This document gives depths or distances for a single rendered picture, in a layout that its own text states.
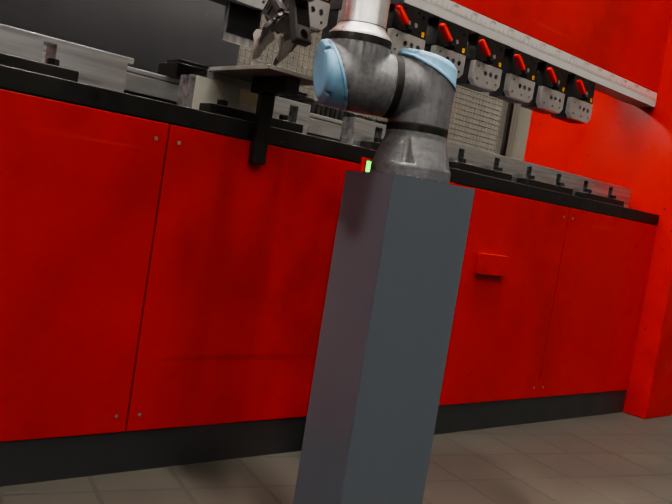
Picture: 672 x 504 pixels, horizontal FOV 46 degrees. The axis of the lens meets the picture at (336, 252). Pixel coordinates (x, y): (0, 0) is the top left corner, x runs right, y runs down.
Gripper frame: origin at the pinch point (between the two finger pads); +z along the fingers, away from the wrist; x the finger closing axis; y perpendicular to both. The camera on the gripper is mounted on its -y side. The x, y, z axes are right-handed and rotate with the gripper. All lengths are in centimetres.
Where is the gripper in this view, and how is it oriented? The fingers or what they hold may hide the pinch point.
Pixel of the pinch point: (266, 60)
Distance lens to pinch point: 204.9
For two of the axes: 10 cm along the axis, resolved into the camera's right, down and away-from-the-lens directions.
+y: -3.7, -7.4, 5.5
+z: -5.2, 6.6, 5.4
